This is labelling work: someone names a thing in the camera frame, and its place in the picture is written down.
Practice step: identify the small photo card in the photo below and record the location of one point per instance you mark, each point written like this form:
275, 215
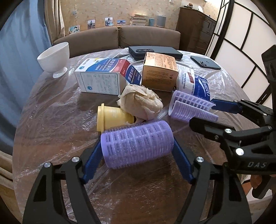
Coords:
120, 22
109, 21
74, 30
91, 24

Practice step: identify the person's right hand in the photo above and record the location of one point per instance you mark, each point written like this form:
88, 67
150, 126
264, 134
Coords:
256, 182

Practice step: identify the black framed white screen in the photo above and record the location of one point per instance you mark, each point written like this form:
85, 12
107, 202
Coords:
237, 32

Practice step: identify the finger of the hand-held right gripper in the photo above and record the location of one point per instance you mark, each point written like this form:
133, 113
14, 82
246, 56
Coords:
223, 106
207, 127

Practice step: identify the round table mirror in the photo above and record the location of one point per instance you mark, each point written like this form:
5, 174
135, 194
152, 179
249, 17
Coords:
200, 8

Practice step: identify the yellow plastic cup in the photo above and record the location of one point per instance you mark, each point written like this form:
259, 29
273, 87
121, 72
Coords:
110, 117

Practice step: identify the white footed bowl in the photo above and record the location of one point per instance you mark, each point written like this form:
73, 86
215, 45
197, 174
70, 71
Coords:
54, 58

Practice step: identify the small ornament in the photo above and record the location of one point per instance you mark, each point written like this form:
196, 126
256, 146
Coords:
190, 6

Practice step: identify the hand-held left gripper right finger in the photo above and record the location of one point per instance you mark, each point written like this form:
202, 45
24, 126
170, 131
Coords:
182, 162

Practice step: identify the stack of books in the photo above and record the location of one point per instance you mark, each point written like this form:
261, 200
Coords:
139, 20

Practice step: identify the long black case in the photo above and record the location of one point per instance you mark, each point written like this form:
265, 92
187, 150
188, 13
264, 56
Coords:
163, 52

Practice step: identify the brown cardboard box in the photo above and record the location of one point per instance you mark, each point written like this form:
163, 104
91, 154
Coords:
159, 71

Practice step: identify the brown sofa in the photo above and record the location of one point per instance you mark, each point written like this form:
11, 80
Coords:
97, 38

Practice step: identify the beige curtain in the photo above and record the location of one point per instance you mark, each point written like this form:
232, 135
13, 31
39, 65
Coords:
55, 21

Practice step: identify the dark wooden cabinet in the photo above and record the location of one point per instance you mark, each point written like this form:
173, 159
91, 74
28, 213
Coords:
194, 32

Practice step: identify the blue curtain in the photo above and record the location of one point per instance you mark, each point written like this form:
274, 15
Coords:
19, 75

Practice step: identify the dark smartphone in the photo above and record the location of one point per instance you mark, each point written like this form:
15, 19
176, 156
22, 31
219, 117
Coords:
204, 62

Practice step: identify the large purple hair roller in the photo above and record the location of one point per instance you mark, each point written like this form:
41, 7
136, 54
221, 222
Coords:
138, 144

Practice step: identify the beige tissue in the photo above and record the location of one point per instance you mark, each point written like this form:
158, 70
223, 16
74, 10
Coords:
140, 101

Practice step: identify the light blue cup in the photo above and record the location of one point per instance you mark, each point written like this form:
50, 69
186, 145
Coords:
151, 22

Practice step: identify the white and blue tissue packet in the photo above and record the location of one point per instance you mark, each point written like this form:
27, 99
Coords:
194, 84

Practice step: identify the split purple hair roller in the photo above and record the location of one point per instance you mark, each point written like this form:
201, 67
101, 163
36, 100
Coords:
189, 107

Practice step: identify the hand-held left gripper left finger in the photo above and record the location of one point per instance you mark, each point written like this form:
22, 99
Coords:
92, 160

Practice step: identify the white and blue medicine box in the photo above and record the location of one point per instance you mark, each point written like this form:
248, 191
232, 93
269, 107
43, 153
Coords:
99, 81

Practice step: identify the beige cloth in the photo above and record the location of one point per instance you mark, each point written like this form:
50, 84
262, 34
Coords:
7, 172

